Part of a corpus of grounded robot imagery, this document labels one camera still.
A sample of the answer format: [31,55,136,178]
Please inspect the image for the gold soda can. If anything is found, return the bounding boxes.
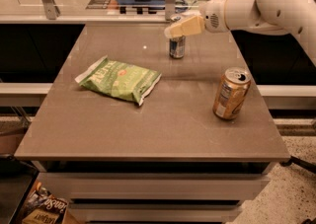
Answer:
[212,67,251,120]

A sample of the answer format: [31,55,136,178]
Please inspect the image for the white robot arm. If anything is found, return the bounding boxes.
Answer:
[165,0,316,64]

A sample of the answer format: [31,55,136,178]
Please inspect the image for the magazine stack on floor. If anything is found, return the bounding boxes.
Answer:
[15,182,68,224]

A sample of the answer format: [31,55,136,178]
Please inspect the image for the green chip bag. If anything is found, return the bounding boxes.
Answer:
[75,56,161,106]

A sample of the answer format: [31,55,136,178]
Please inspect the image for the lower grey drawer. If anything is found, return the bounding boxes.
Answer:
[70,204,241,223]

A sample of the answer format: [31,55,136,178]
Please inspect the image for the upper grey drawer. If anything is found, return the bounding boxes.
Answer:
[39,173,270,200]

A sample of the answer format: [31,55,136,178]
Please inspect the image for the grey drawer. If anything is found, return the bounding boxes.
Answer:
[70,204,241,223]
[39,173,270,200]

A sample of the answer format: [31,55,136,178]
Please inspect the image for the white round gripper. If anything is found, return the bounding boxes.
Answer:
[164,0,229,38]

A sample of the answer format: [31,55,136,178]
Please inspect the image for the silver blue redbull can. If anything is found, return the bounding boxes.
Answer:
[169,36,186,59]

